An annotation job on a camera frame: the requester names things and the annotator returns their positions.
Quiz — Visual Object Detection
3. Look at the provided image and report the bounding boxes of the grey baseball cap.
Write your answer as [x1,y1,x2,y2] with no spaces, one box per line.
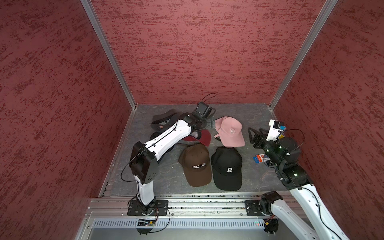
[151,110,181,133]

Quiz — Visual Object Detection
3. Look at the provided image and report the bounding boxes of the black baseball cap letter R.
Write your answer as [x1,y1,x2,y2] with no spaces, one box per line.
[211,147,243,192]

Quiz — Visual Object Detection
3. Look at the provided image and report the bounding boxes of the black cap under left arm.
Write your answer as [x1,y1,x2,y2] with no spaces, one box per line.
[150,132,174,153]

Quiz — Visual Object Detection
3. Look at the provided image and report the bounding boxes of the left rear aluminium corner post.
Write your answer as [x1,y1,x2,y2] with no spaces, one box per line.
[81,0,137,111]

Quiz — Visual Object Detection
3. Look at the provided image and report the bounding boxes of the aluminium corner post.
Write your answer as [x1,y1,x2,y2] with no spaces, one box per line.
[269,0,338,112]
[81,0,137,111]

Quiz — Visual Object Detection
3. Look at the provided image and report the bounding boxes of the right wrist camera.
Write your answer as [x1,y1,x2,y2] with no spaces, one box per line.
[266,120,286,142]

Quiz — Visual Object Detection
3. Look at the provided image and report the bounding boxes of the dark red baseball cap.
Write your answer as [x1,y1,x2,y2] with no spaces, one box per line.
[183,130,212,147]

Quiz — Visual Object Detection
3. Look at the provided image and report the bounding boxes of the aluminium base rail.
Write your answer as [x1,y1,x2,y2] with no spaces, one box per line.
[76,191,310,240]

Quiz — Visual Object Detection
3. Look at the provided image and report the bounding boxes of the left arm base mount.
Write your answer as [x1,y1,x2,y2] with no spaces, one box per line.
[127,198,169,217]

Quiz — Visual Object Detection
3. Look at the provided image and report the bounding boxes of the right rear aluminium corner post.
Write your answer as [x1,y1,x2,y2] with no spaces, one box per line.
[269,0,338,112]

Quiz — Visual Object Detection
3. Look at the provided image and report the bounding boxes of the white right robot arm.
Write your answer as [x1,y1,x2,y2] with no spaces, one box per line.
[248,121,348,240]

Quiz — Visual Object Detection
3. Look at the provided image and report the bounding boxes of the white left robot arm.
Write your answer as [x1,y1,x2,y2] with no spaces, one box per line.
[126,101,216,210]

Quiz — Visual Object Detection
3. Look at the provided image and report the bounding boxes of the pink baseball cap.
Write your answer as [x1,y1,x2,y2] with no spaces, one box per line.
[215,116,245,148]

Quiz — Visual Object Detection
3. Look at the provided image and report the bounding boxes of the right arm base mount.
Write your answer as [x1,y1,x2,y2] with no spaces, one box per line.
[245,200,273,217]

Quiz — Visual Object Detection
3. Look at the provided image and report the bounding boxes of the toothpaste tube box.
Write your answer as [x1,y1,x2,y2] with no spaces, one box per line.
[253,154,270,164]

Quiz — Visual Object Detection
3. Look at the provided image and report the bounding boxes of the brown baseball cap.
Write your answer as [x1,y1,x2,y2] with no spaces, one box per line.
[178,144,212,187]

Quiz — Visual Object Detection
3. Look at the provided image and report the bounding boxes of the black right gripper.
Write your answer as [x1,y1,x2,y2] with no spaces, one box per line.
[247,127,284,167]

